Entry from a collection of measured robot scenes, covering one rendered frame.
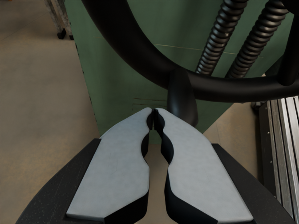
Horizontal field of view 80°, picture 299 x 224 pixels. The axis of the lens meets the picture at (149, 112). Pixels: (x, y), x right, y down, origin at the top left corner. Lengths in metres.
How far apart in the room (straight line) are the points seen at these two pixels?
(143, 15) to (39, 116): 0.79
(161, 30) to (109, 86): 0.21
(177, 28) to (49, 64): 0.95
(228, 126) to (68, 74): 0.94
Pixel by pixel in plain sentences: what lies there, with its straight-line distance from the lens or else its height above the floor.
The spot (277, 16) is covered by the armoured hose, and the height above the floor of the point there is 0.74.
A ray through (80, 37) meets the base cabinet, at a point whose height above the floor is 0.58.
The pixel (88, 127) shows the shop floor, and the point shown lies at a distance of 0.93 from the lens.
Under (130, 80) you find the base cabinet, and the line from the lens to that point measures 0.47.
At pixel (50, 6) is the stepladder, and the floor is 0.20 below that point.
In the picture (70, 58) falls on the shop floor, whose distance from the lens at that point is 1.22.
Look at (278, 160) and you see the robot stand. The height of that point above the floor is 0.17.
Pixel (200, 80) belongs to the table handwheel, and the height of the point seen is 0.70.
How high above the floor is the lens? 0.83
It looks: 59 degrees down
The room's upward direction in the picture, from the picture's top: 16 degrees clockwise
